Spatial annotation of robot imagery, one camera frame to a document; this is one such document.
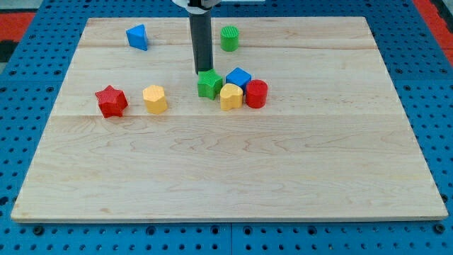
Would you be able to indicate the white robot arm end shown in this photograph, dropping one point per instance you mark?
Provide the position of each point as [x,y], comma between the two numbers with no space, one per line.
[196,7]

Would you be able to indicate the green star block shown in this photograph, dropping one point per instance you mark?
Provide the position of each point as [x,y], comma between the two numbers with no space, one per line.
[209,84]

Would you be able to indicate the yellow hexagon block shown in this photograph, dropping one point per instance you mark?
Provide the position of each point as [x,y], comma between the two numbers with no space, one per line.
[155,99]

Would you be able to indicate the red star block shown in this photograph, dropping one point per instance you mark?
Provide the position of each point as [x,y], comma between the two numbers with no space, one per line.
[111,101]

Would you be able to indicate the yellow heart block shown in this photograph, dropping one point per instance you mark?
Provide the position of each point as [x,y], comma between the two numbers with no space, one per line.
[231,97]

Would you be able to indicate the red cylinder block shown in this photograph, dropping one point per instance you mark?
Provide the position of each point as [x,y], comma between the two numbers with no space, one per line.
[256,93]

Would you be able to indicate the blue cube block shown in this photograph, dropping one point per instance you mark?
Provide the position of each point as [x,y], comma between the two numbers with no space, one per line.
[239,77]

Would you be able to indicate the green cylinder block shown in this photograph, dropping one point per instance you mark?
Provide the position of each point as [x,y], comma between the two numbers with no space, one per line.
[229,36]

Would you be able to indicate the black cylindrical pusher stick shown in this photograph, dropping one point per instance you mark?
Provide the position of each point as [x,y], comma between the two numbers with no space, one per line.
[201,35]

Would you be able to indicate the blue triangle block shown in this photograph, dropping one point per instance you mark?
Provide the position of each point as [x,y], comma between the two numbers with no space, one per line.
[137,37]

